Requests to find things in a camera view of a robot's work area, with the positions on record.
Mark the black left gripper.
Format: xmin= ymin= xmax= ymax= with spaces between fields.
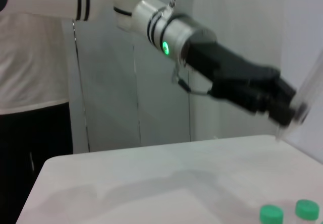
xmin=181 ymin=28 xmax=298 ymax=129

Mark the clear test tube green cap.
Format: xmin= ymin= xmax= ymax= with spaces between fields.
xmin=294 ymin=199 xmax=319 ymax=224
xmin=275 ymin=39 xmax=323 ymax=144
xmin=259 ymin=204 xmax=284 ymax=224

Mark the person in white shirt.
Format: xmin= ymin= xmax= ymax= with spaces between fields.
xmin=0 ymin=7 xmax=77 ymax=224

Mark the thin left gripper cable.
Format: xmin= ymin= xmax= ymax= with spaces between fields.
xmin=171 ymin=65 xmax=214 ymax=96

